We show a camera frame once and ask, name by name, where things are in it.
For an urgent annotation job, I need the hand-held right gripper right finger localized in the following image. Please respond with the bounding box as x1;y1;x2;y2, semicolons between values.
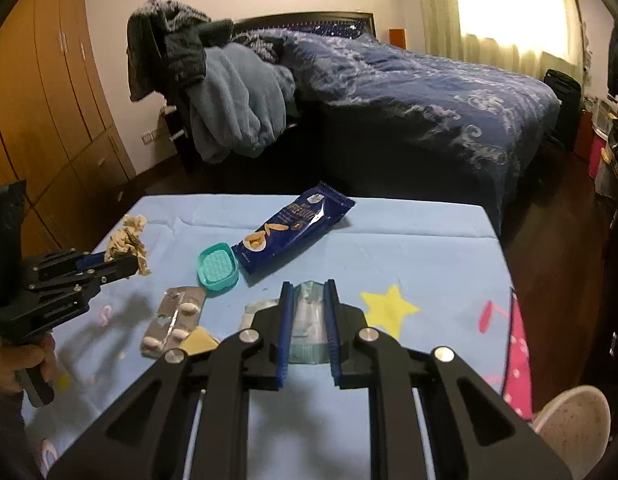
325;279;572;480

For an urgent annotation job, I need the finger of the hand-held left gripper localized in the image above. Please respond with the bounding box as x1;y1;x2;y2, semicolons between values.
31;255;140;297
28;250;110;282

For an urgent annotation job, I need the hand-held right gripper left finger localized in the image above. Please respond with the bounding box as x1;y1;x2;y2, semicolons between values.
48;281;294;480

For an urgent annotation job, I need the clear teal plastic wrapper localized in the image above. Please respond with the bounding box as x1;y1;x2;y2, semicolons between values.
239;280;336;364

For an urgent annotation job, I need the brown tissue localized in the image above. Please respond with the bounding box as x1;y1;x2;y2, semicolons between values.
105;225;152;277

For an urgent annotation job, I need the white speckled stool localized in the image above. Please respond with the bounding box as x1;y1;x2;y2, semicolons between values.
531;385;613;480

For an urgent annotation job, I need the person's left forearm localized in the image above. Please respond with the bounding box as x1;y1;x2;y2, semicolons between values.
0;385;40;480

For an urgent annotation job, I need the person's left hand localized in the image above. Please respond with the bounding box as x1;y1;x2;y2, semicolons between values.
0;332;60;397

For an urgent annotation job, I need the silver pill blister pack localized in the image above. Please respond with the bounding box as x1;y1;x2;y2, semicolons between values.
140;286;208;360

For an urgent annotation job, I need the yellow paper scrap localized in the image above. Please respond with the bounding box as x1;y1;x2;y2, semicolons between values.
181;327;220;356

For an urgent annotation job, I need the teal plastic lid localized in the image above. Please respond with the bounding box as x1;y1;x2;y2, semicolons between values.
197;242;240;292

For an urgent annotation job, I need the dark blue snack packet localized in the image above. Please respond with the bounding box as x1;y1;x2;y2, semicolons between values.
231;181;356;276

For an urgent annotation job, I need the blue star printed tablecloth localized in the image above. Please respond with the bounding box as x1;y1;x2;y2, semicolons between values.
36;194;534;480

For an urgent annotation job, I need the dark nightstand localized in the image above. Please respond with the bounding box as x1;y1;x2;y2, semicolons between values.
161;105;196;172

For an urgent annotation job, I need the wooden wardrobe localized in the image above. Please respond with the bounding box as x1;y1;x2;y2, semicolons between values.
0;0;138;261

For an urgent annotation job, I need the light blue fleece blanket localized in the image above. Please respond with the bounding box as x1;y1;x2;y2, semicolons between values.
189;42;298;164

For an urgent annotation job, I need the black puffer jacket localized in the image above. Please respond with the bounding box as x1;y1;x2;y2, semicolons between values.
161;25;208;97

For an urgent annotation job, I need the grey patterned jacket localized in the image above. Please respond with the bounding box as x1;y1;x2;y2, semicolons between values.
126;0;212;104

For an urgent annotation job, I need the navy patterned duvet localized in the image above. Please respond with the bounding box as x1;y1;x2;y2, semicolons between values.
239;27;562;221

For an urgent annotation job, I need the dark teal cloth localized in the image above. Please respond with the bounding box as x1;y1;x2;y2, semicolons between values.
199;19;236;47

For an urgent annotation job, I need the dark wooden dresser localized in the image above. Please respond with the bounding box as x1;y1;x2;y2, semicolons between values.
594;160;618;411

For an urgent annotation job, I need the navy star pillow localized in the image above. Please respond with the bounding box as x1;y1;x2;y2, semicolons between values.
294;19;372;40

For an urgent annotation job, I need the dark wooden bed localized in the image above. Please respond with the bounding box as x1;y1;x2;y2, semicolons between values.
233;10;562;241

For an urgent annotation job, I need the pink plastic container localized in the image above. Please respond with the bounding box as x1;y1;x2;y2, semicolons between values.
589;135;608;179

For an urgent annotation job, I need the red storage box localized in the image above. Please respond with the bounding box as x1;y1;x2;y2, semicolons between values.
574;110;594;161

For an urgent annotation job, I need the black suitcase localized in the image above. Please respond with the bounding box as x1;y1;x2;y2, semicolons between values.
541;68;582;151

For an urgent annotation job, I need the pale green curtain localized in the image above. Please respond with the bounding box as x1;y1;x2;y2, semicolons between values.
414;0;590;82

